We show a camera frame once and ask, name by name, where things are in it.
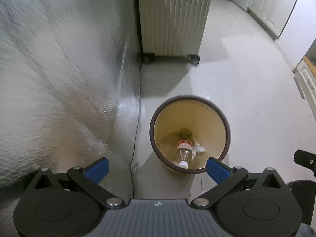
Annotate clear plastic water bottle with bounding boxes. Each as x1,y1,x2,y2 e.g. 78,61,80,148
176,140,193,169

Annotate white tissue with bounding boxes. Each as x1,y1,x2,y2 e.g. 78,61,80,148
192,139,206,157

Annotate brown rimmed trash bin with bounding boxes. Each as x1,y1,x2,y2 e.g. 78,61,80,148
149,95,231,174

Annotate beige ribbed suitcase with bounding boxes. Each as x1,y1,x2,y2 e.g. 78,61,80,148
138,0,211,65

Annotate white kitchen cabinets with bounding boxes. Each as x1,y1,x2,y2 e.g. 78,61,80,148
248,0,297,38

